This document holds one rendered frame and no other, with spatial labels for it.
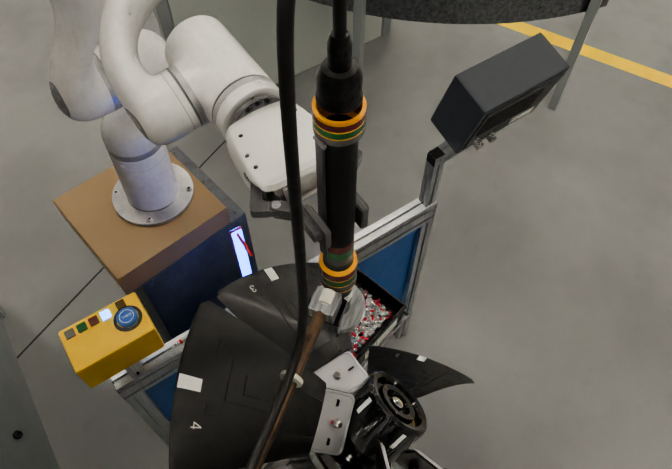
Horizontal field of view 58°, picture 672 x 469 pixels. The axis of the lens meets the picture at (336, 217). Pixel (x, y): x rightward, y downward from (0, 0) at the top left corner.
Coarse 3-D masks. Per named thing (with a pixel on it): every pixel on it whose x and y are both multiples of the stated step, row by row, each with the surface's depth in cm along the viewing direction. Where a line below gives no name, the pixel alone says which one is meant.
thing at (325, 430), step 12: (336, 396) 89; (348, 396) 90; (324, 408) 88; (336, 408) 89; (348, 408) 90; (324, 420) 87; (348, 420) 90; (324, 432) 87; (336, 432) 89; (312, 444) 86; (324, 444) 87; (336, 444) 89
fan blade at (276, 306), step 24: (288, 264) 116; (312, 264) 118; (240, 288) 109; (264, 288) 110; (288, 288) 110; (312, 288) 111; (240, 312) 105; (264, 312) 106; (288, 312) 106; (288, 336) 103; (312, 360) 100
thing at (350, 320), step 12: (324, 288) 68; (312, 300) 67; (336, 300) 67; (360, 300) 77; (312, 312) 67; (324, 312) 66; (336, 312) 67; (348, 312) 76; (360, 312) 76; (324, 324) 73; (336, 324) 69; (348, 324) 75; (360, 324) 75
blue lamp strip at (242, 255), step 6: (234, 234) 115; (240, 234) 116; (234, 240) 116; (240, 246) 119; (240, 252) 121; (246, 252) 122; (240, 258) 122; (246, 258) 124; (240, 264) 124; (246, 264) 125; (246, 270) 127
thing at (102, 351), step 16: (112, 304) 119; (128, 304) 119; (80, 320) 117; (112, 320) 117; (144, 320) 117; (64, 336) 115; (80, 336) 115; (96, 336) 115; (112, 336) 115; (128, 336) 115; (144, 336) 116; (80, 352) 113; (96, 352) 113; (112, 352) 114; (128, 352) 117; (144, 352) 120; (80, 368) 112; (96, 368) 114; (112, 368) 117; (96, 384) 118
